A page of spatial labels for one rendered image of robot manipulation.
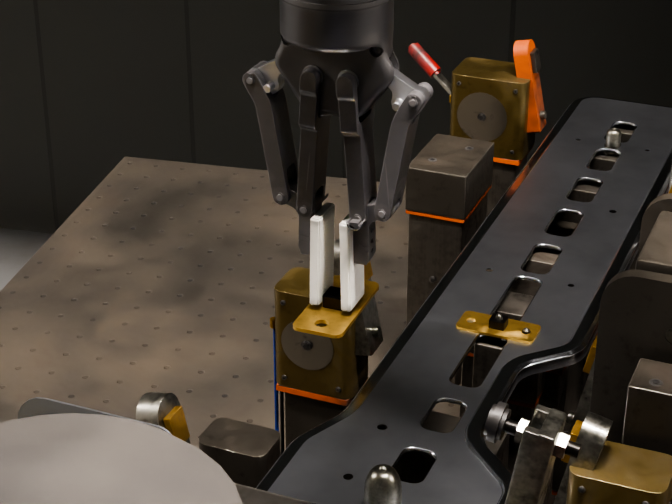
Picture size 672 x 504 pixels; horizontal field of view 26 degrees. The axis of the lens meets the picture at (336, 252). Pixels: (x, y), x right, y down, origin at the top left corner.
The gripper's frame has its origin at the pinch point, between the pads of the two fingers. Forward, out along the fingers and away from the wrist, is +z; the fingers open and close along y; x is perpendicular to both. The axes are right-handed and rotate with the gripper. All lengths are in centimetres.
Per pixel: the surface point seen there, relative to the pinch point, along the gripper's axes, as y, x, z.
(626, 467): -20.0, -13.4, 22.0
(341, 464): 5.3, -14.4, 29.0
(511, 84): 13, -98, 23
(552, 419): -17.1, 3.5, 7.5
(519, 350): -4.5, -39.5, 29.0
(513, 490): -15.2, 5.7, 12.5
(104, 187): 89, -115, 59
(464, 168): 12, -75, 26
